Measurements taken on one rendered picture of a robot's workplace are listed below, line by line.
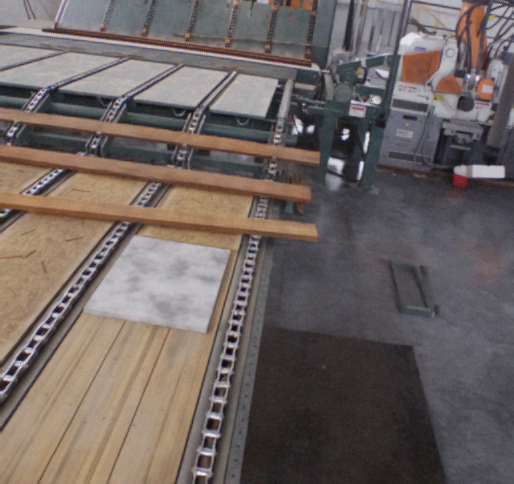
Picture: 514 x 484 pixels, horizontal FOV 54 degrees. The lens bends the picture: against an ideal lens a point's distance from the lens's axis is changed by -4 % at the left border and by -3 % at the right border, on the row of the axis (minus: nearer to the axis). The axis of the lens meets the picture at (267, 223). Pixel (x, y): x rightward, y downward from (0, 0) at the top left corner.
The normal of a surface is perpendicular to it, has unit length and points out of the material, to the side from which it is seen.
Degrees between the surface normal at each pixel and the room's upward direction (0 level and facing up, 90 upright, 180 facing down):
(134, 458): 0
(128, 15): 46
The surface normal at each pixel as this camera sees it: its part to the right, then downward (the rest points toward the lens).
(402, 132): -0.07, 0.42
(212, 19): 0.04, -0.32
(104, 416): 0.13, -0.90
